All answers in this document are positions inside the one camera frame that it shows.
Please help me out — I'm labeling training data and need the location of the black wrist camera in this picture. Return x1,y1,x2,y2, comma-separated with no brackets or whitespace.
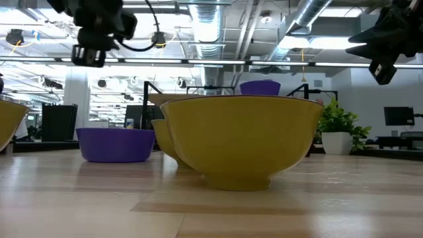
114,11,138,41

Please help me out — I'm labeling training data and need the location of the dark desk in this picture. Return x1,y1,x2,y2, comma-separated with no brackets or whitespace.
376,131,423,150

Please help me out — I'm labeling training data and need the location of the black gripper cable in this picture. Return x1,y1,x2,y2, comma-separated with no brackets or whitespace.
115,0,166,53

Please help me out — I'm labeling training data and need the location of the black cabinet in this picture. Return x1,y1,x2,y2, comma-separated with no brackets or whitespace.
41,103,79,142

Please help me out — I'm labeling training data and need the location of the black ceiling device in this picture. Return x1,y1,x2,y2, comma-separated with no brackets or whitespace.
5,28,25,46
151,31,167,49

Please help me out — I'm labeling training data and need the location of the silver ventilation duct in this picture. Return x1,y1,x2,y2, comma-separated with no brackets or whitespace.
250,0,333,70
188,0,225,97

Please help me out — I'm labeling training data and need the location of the green plant in white pot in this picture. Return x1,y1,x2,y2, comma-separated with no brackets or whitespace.
313,97,373,156

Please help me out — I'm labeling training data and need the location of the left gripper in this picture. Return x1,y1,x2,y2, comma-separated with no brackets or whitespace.
71,12,116,69

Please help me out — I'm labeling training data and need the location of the blue plastic bowl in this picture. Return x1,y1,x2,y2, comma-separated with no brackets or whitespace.
75,128,156,163
238,79,282,97

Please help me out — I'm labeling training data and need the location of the ceiling light strip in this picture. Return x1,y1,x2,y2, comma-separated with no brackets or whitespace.
0,56,423,69

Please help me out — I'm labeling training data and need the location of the black monitor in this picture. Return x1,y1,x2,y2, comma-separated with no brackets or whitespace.
383,106,416,127

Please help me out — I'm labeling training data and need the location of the black aluminium rig frame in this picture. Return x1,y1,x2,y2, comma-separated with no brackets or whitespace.
0,140,423,162

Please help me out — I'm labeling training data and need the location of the yellow hanging cord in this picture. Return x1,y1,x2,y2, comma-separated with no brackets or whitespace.
299,48,307,83

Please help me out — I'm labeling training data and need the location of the wooden shelf riser black frame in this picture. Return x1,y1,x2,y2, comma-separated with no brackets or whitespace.
141,80,338,158

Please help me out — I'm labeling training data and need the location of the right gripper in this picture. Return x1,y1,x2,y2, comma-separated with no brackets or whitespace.
344,0,423,86

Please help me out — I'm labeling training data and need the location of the white column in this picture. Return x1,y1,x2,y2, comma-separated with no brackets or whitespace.
63,65,91,141

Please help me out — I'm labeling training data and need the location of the yellow floral patterned bowl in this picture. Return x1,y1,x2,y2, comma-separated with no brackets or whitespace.
0,99,30,153
151,118,192,169
159,95,325,192

